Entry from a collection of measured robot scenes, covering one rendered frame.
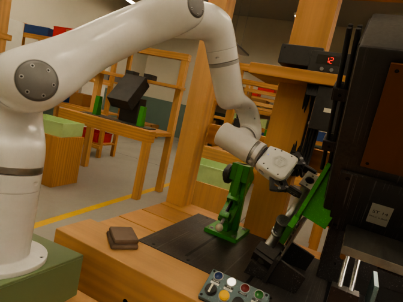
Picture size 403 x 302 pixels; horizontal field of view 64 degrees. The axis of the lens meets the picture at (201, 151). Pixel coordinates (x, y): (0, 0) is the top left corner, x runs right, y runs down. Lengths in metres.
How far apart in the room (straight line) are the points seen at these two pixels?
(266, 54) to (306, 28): 10.12
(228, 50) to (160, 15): 0.25
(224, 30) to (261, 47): 10.61
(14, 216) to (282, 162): 0.71
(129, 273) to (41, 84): 0.53
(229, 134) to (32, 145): 0.58
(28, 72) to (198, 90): 0.92
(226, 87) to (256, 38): 10.72
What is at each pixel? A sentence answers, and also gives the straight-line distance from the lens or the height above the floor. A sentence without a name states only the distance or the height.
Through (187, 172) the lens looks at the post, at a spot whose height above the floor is 1.04.
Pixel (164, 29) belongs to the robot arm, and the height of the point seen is 1.50.
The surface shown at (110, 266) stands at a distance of 0.96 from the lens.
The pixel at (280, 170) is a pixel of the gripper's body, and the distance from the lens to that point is 1.00.
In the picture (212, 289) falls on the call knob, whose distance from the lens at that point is 0.83.
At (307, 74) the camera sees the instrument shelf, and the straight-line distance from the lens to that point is 1.19.
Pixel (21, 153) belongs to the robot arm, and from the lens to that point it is 0.69.
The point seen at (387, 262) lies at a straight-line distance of 0.76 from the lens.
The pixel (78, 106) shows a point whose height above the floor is 0.83.
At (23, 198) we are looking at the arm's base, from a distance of 0.72.
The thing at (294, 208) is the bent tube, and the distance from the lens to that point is 1.08.
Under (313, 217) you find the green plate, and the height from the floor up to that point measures 1.12.
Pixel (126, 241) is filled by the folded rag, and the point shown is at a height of 0.93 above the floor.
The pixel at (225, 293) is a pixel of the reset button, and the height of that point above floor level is 0.94.
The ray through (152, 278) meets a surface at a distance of 0.89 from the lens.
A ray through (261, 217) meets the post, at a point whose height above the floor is 0.96.
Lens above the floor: 1.34
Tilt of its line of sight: 8 degrees down
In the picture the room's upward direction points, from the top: 12 degrees clockwise
